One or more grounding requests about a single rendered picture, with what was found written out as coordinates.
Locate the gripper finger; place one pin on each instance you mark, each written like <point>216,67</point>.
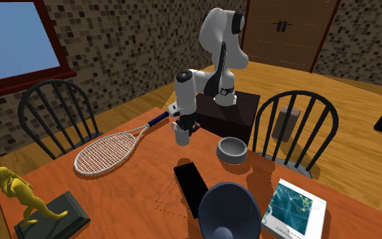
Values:
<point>194,129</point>
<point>179,125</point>

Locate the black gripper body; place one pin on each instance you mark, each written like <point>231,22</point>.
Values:
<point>186,119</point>

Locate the grey mug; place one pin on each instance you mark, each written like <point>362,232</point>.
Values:
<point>182,138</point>

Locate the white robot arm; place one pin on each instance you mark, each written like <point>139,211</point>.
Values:
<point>185,92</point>

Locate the dark robot stand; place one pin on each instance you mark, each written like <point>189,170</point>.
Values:
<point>230,116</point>

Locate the grey bowl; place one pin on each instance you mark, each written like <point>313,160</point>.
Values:
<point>232,150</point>

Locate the black remote control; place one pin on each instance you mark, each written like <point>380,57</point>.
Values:
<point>190,188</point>

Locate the dark blue bowl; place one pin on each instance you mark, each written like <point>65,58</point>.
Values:
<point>227,208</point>

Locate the orange wooden table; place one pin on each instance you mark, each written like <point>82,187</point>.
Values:
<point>127,198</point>

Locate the brown box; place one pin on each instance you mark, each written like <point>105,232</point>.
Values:
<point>292,116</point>

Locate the book with teal cover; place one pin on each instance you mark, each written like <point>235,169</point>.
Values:
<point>293,208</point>

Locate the brown wooden door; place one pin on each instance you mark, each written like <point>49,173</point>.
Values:
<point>293,43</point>

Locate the black spindle-back chair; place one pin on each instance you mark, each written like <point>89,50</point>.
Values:
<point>333,122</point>
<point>24,109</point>

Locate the yellow figure on dark base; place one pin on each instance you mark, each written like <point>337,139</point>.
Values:
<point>15,192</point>

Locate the window with red frame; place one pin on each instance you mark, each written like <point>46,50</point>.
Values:
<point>12,39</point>

